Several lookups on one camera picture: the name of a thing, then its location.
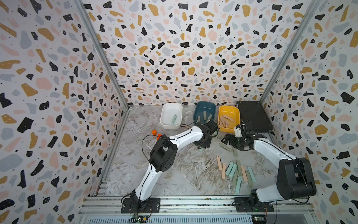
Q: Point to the olive knife bottom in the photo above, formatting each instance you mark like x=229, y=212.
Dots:
x=239, y=167

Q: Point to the mint knife lowest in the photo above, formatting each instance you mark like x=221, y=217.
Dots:
x=238, y=185

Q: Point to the pink knife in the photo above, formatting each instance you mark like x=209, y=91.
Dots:
x=226, y=121
x=224, y=166
x=245, y=178
x=228, y=118
x=219, y=162
x=222, y=122

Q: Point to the yellow storage box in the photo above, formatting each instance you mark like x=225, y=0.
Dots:
x=232, y=112

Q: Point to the pink knife beside olive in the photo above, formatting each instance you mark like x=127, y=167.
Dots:
x=219, y=162

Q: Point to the olive knife lowest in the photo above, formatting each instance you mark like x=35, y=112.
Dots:
x=234, y=180

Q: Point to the black case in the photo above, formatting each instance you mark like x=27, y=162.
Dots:
x=253, y=115

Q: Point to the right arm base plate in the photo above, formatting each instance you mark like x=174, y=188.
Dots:
x=247, y=204

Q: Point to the dark teal storage box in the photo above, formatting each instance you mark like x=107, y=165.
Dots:
x=209, y=107

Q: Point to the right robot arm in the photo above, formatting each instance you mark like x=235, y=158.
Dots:
x=294, y=177

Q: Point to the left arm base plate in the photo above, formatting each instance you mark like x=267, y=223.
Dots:
x=151, y=205

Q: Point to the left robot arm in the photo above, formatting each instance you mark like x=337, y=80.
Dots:
x=163, y=154

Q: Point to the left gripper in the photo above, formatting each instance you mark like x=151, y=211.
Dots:
x=206, y=146

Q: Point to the white storage box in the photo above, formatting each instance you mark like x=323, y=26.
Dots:
x=168, y=111

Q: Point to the mint knife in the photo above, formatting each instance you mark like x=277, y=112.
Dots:
x=251, y=173
x=174, y=119
x=233, y=170
x=229, y=168

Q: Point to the aluminium front rail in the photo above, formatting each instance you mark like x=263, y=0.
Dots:
x=193, y=210

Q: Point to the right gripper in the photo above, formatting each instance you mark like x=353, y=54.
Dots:
x=230, y=141

